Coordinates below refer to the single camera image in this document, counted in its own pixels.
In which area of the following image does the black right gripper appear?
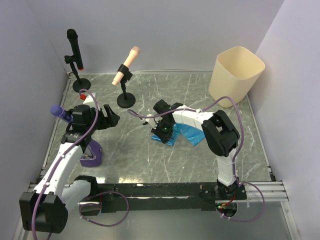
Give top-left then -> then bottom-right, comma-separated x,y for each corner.
151,120 -> 175,144

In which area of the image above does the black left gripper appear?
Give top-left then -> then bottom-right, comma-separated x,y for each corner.
86,104 -> 120,133

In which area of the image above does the blue plastic trash bag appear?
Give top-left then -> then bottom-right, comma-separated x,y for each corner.
151,123 -> 205,146

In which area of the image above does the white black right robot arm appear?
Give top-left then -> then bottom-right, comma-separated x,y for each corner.
147,99 -> 240,199

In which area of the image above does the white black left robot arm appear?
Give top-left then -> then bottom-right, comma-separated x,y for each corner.
19,104 -> 120,234

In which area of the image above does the cream plastic trash bin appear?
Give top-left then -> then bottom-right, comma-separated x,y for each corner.
208,46 -> 266,103

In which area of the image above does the black stand for black microphone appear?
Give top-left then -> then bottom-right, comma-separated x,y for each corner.
64,55 -> 91,93

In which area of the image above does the purple wedge holder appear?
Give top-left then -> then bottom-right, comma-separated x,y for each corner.
79,139 -> 103,168

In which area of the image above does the purple microphone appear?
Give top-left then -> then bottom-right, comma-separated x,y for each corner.
50,105 -> 73,124

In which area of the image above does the peach pink microphone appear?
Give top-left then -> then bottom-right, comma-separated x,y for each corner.
111,46 -> 141,86

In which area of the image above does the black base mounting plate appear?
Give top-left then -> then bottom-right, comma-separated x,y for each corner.
68,182 -> 247,215

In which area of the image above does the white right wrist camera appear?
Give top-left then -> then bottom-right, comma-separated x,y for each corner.
142,114 -> 158,129

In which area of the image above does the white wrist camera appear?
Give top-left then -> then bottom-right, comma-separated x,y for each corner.
142,114 -> 158,129
79,92 -> 96,108

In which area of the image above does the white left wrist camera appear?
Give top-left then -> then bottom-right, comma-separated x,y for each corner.
79,92 -> 96,108

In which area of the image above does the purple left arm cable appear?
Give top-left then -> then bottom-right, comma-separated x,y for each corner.
31,88 -> 130,235

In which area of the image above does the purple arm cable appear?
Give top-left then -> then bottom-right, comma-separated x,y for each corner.
31,88 -> 130,235
127,96 -> 266,223

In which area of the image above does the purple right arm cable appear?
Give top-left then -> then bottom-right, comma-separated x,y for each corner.
127,96 -> 266,223

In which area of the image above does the aluminium rail frame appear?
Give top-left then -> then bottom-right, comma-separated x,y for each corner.
23,181 -> 290,206

